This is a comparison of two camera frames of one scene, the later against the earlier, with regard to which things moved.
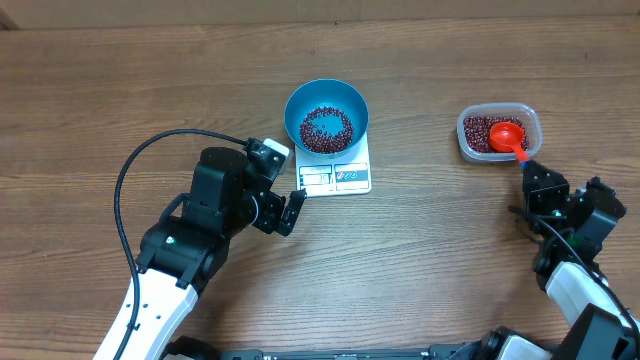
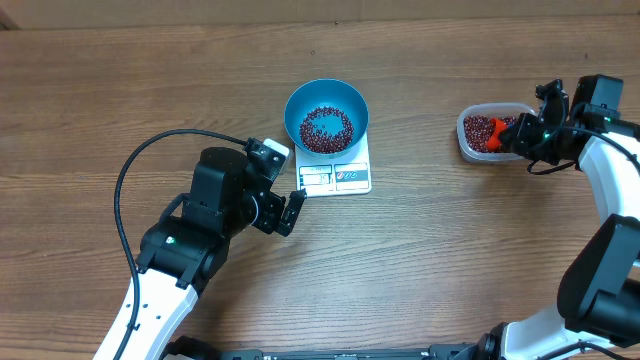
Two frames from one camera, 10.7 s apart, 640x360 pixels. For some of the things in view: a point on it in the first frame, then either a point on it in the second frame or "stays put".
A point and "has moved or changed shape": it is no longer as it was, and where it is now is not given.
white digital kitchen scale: x=346 y=175 stays put
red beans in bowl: x=322 y=143 stays put
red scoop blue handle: x=507 y=137 has moved or changed shape
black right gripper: x=551 y=186 → x=521 y=138
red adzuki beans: x=477 y=129 stays put
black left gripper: x=274 y=205 stays put
